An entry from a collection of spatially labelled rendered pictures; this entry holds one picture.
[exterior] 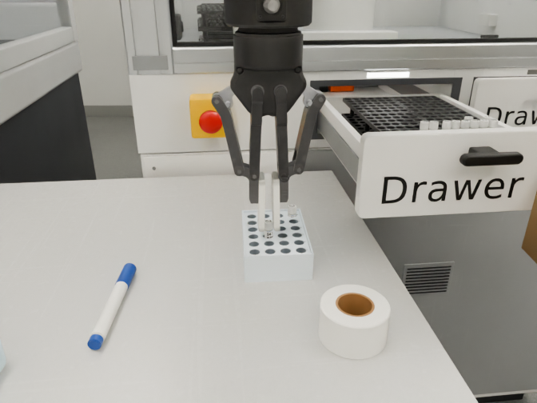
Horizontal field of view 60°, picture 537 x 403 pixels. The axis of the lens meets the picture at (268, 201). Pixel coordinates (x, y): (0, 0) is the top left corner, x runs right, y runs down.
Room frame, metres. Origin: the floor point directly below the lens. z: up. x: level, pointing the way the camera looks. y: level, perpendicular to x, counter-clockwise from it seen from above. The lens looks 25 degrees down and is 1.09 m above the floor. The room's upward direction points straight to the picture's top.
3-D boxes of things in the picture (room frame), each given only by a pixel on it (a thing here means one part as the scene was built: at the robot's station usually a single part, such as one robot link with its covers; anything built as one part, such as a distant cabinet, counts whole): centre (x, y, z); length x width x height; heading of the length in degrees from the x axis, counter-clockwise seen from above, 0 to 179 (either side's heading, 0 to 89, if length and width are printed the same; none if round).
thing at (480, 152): (0.52, -0.26, 0.91); 0.07 x 0.04 x 0.01; 96
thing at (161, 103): (1.35, -0.21, 0.87); 1.02 x 0.95 x 0.14; 96
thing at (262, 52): (0.52, 0.00, 1.00); 0.08 x 0.07 x 0.09; 94
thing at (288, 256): (0.53, -0.01, 0.78); 0.12 x 0.08 x 0.04; 4
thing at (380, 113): (0.75, -0.24, 0.87); 0.22 x 0.18 x 0.06; 6
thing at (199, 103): (0.82, 0.10, 0.88); 0.07 x 0.05 x 0.07; 96
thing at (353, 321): (0.38, -0.09, 0.78); 0.07 x 0.07 x 0.04
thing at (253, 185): (0.52, 0.03, 0.87); 0.03 x 0.01 x 0.05; 94
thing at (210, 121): (0.78, 0.10, 0.88); 0.04 x 0.03 x 0.04; 96
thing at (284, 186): (0.53, -0.03, 0.87); 0.03 x 0.01 x 0.05; 94
